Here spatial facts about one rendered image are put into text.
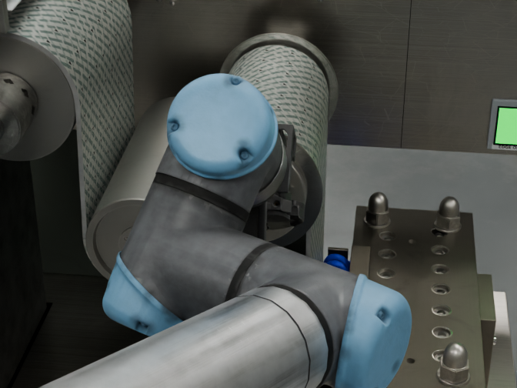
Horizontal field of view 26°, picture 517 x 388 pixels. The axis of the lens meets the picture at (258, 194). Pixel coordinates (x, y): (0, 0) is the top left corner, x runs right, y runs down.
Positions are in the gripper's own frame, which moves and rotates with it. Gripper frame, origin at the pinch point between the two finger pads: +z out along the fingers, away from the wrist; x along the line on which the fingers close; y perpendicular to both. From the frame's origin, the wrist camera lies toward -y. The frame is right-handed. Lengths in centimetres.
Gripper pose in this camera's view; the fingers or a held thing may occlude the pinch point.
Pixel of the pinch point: (261, 225)
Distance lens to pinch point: 111.8
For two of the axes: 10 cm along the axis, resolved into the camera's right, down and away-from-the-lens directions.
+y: 0.8, -9.8, 1.7
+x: -9.9, -0.6, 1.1
